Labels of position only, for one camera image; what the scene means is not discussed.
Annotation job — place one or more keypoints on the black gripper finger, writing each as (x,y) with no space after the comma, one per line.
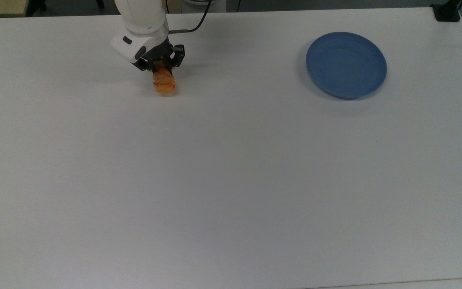
(149,66)
(176,60)

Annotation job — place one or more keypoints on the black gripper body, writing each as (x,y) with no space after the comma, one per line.
(159,51)

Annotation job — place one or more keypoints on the golden brown bread roll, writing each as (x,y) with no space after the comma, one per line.
(164,82)

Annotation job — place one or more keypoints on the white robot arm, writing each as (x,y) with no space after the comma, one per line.
(140,24)

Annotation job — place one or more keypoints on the blue round plate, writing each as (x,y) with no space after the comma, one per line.
(345,64)

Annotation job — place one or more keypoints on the black table clamp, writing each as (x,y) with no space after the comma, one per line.
(446,12)

